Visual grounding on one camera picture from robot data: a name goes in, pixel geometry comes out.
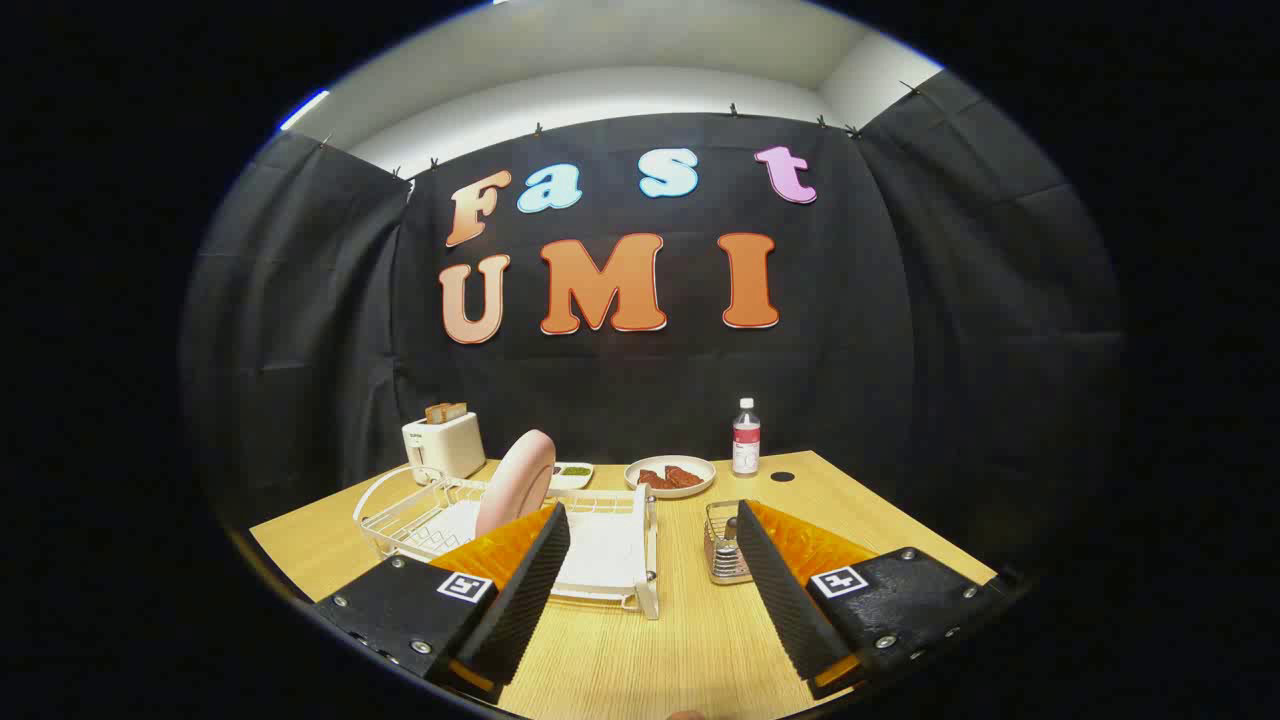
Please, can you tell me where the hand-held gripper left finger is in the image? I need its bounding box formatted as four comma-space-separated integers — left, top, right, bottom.
315, 502, 571, 701

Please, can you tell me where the white wire dish rack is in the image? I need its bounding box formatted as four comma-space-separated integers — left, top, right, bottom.
353, 465, 661, 621

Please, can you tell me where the ceiling light strip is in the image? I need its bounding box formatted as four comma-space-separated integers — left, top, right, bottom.
279, 89, 331, 132

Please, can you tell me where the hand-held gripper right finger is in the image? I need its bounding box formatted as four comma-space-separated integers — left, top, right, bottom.
737, 498, 1006, 701

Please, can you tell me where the white toaster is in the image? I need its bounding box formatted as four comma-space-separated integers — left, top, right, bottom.
402, 412, 487, 485

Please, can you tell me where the metal wire basket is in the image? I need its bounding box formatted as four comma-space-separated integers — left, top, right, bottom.
703, 499, 761, 586

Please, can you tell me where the white plate with meat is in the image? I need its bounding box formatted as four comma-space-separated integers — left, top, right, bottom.
625, 455, 717, 499

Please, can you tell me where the pink plate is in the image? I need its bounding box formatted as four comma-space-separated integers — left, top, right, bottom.
474, 430, 557, 538

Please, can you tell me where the clear bottle with red label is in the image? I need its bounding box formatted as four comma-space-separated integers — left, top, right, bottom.
732, 398, 762, 477

